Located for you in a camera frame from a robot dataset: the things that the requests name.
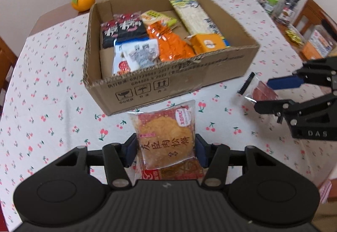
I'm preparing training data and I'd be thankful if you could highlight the green lid jar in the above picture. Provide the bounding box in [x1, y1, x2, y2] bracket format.
[263, 0, 279, 13]

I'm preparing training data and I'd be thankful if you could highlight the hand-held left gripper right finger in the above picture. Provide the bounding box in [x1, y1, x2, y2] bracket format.
[195, 133, 274, 190]

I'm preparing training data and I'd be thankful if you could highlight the blue white snack packet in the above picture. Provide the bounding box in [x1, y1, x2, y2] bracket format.
[113, 38, 132, 76]

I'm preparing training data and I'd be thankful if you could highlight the red print pastry packet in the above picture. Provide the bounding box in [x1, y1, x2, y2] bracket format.
[134, 158, 206, 182]

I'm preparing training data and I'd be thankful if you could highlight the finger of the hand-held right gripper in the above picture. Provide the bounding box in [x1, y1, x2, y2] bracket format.
[269, 56, 337, 90]
[254, 91, 337, 123]

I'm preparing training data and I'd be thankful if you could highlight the yellow green snack packet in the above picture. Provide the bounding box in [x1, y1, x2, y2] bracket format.
[140, 10, 177, 29]

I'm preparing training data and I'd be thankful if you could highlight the black red snack packet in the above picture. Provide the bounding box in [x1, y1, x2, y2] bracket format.
[101, 20, 122, 49]
[114, 12, 146, 40]

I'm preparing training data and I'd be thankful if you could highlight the round pastry packet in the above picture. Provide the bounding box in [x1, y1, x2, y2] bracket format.
[128, 100, 198, 170]

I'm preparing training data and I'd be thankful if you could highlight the small orange box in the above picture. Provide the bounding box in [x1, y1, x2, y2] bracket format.
[189, 33, 230, 55]

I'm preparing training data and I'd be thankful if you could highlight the orange snack packet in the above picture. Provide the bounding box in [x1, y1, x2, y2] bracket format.
[146, 22, 197, 62]

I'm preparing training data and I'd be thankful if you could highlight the dark red sausage packet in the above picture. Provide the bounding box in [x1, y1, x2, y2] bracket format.
[237, 72, 279, 106]

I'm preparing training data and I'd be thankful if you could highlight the glass jar with red label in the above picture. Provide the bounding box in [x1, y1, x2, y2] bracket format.
[275, 3, 297, 25]

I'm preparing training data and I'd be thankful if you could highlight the grey white printed packet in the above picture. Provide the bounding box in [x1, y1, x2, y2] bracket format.
[122, 39, 160, 69]

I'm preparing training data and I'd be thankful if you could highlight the clear printed plastic bag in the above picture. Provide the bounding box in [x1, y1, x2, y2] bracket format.
[308, 25, 337, 54]

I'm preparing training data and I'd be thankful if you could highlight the cherry print tablecloth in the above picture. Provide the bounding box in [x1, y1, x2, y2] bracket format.
[0, 0, 337, 222]

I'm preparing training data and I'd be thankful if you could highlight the wooden chair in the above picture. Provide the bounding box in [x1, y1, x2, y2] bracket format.
[292, 0, 337, 45]
[0, 37, 17, 108]

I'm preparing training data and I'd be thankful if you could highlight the gold foil decoration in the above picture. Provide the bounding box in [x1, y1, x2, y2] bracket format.
[285, 25, 304, 45]

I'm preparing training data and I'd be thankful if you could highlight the brown cardboard box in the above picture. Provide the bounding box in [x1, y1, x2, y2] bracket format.
[83, 0, 261, 116]

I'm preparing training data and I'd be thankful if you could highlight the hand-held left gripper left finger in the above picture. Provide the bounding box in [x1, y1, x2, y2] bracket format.
[54, 134, 137, 190]

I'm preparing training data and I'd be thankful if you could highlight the white noodle packet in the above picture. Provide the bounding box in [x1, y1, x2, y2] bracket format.
[169, 0, 231, 46]

